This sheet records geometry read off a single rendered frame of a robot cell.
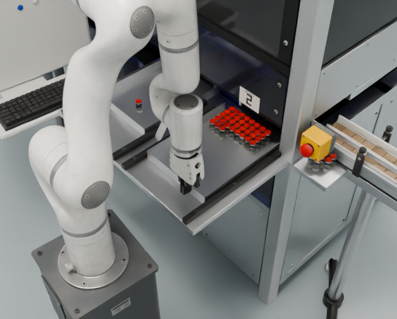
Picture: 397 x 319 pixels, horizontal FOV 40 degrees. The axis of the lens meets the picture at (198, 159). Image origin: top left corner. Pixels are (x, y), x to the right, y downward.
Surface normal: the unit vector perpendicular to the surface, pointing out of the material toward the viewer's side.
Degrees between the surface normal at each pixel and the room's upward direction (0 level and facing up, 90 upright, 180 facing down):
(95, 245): 90
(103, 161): 67
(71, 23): 90
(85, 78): 75
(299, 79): 90
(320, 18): 90
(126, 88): 0
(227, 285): 0
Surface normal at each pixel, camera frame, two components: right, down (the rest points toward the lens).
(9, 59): 0.59, 0.59
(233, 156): 0.00, -0.70
